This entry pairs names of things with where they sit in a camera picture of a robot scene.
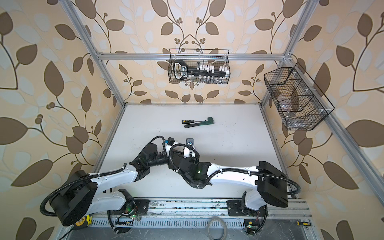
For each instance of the back wire basket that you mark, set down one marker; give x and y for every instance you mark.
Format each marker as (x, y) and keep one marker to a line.
(216, 57)

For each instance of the yellow tape measure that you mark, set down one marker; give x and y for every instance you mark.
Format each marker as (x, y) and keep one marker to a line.
(84, 222)

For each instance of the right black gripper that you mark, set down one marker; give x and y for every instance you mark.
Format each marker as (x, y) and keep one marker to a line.
(181, 156)

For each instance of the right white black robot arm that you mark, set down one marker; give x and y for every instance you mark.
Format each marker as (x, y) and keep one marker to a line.
(266, 184)

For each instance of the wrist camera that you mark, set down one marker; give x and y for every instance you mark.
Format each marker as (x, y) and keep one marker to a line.
(168, 143)
(187, 152)

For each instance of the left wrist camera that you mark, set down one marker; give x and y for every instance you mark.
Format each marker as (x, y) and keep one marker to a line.
(168, 143)

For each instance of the side wire basket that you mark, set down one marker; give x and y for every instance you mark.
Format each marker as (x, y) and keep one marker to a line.
(300, 102)

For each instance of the small yellow black screwdriver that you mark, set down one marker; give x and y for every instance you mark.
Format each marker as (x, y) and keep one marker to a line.
(307, 224)

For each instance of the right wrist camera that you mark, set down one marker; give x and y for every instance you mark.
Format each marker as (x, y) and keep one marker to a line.
(187, 152)

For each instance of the black tool set in basket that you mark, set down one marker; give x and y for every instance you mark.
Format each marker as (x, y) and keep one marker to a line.
(199, 71)

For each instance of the green handled tool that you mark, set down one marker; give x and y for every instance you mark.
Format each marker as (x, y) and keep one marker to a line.
(208, 121)

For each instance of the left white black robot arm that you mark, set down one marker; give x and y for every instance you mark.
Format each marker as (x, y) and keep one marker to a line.
(85, 194)

